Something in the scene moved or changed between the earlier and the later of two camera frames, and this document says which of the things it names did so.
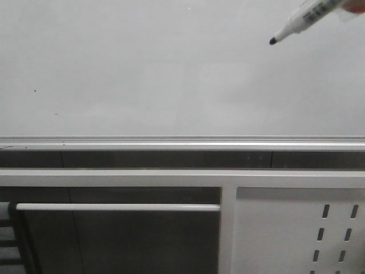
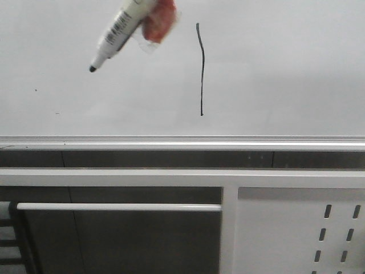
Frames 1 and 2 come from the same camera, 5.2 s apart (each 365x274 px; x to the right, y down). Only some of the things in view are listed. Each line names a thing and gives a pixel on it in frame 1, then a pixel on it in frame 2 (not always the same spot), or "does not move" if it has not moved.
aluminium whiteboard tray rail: x=182 y=143 does not move
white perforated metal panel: x=299 y=230 does not move
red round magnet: x=357 y=6 → x=157 y=24
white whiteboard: x=177 y=68 does not move
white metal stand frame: x=229 y=180 does not move
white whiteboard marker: x=312 y=12 → x=129 y=17
